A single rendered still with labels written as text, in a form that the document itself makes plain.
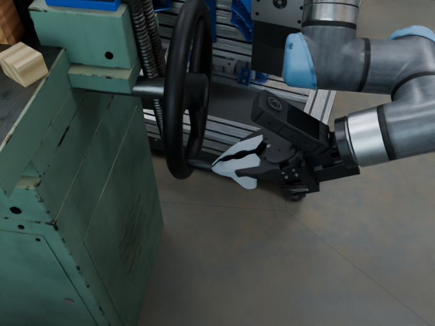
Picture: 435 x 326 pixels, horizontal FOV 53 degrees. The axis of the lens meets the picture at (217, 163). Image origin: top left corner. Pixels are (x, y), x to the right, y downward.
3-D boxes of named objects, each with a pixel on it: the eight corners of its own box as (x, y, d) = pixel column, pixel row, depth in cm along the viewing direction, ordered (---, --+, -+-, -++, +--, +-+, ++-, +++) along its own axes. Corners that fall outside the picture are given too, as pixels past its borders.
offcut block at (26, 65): (28, 60, 61) (20, 41, 59) (49, 73, 59) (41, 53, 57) (4, 74, 59) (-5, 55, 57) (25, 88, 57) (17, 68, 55)
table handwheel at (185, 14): (206, -40, 56) (224, 35, 85) (60, -51, 58) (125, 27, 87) (178, 180, 55) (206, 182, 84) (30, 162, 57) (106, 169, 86)
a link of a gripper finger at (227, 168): (224, 200, 69) (278, 189, 65) (205, 178, 65) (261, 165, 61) (226, 185, 71) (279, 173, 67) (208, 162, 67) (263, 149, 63)
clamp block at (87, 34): (131, 72, 64) (120, 17, 57) (44, 63, 66) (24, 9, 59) (155, 17, 74) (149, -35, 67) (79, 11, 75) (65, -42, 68)
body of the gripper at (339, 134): (281, 200, 65) (363, 184, 60) (257, 165, 60) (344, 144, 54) (284, 162, 70) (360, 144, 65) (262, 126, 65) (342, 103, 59)
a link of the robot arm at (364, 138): (379, 134, 52) (374, 91, 58) (342, 143, 54) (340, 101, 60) (393, 173, 57) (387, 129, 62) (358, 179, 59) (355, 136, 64)
